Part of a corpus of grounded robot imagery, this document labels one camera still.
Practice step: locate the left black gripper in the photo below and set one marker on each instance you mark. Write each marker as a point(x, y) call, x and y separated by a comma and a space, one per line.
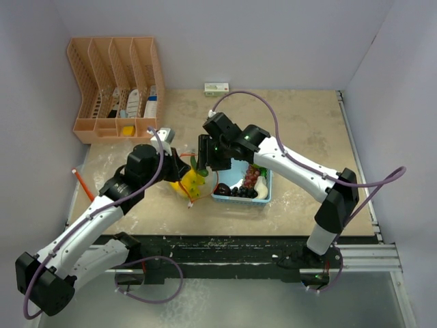
point(178, 167)

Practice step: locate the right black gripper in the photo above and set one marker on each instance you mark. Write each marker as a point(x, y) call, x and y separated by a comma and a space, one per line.
point(205, 142)

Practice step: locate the clear zip bag orange zipper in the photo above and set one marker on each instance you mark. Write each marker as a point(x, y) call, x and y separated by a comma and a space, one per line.
point(208, 188)

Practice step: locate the yellow banana bunch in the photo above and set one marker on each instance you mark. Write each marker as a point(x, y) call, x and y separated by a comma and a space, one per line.
point(188, 187)

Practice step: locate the white garlic toy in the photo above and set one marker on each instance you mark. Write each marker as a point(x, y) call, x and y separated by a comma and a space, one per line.
point(261, 188)

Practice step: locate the green cucumber toy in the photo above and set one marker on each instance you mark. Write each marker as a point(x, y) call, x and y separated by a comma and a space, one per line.
point(200, 172)

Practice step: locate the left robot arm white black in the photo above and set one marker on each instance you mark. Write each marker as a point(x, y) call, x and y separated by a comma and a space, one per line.
point(49, 279)

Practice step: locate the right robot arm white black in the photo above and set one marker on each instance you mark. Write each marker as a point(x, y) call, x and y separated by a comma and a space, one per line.
point(335, 191)

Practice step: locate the yellow item in organizer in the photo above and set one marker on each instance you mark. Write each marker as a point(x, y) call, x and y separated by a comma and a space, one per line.
point(128, 131)

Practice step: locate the light blue plastic basket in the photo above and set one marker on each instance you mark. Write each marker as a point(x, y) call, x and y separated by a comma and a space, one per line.
point(238, 176)

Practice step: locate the dark brown mangosteen toy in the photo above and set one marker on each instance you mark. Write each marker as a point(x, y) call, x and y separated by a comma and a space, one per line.
point(222, 189)

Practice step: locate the small white green box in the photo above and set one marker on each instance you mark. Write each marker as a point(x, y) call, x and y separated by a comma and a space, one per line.
point(215, 89)

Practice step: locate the white blue item in organizer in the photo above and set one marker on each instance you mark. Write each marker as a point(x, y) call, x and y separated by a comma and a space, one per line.
point(151, 103)

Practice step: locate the red grapes bunch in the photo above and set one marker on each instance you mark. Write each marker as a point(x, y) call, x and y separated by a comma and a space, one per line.
point(251, 176)

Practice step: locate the white bottle in organizer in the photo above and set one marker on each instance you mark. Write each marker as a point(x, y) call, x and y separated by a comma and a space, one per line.
point(133, 104)

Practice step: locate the dark blue grapes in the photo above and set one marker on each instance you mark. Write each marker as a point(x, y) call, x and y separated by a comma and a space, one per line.
point(244, 192)

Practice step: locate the orange desk file organizer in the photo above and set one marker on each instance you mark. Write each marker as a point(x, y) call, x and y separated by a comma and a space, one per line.
point(106, 70)

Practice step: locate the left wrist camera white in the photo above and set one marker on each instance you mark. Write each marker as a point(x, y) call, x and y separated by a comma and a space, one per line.
point(165, 136)

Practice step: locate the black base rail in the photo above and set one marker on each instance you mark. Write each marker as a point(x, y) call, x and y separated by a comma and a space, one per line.
point(283, 258)

